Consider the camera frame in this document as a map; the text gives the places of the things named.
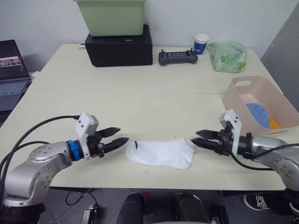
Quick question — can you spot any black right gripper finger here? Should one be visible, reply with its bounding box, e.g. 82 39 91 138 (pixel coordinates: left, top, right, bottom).
195 129 219 140
190 137 219 154

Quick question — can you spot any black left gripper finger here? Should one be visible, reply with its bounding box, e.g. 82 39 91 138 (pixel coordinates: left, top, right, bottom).
103 137 130 154
100 127 121 139

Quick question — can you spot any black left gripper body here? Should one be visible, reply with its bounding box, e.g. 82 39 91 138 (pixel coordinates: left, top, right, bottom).
86 131 105 159

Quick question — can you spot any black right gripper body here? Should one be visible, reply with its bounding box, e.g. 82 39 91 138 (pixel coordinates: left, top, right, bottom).
214 130 234 156

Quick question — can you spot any blue folded sock pair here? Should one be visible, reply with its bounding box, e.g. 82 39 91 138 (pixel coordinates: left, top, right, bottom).
245 103 271 129

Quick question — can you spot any beige plastic container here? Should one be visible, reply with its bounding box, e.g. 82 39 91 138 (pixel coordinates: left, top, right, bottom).
222 76 299 136

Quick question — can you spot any yellow folded sock pair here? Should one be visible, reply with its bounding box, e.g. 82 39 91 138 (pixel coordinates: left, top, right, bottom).
268 116 282 129

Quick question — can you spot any white ankle sock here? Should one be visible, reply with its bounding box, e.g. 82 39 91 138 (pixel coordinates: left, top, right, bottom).
125 138 195 170

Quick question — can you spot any black and white sneaker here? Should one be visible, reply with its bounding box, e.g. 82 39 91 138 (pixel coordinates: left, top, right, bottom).
242 194 269 211

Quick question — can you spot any green plastic bag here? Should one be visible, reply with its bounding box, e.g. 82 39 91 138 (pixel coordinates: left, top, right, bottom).
206 41 248 74

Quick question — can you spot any black handheld controller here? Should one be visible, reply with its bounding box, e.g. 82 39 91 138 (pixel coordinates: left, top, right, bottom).
158 48 199 67

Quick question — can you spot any black box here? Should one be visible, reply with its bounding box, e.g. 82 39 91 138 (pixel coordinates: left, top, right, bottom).
84 24 154 68

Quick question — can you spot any blue and white paper cup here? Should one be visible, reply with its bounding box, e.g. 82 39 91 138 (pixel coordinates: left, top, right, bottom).
193 33 209 56

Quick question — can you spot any grey laptop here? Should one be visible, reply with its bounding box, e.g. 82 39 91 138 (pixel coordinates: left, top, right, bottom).
0 39 32 112

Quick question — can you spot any green plastic bin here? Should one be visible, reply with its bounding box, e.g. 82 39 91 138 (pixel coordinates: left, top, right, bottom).
72 0 148 37

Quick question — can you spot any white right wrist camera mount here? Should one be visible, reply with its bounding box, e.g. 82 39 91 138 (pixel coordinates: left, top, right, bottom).
219 109 242 155

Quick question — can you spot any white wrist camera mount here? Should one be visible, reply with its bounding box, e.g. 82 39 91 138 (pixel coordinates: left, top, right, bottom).
75 112 100 161
219 109 242 155

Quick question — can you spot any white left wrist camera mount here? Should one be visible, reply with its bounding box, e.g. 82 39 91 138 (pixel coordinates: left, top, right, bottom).
75 112 100 161

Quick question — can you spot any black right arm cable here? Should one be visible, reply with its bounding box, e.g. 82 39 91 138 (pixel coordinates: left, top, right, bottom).
224 137 299 171

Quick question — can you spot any black floor cable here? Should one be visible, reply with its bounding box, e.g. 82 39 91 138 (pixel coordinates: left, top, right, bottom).
64 190 98 210

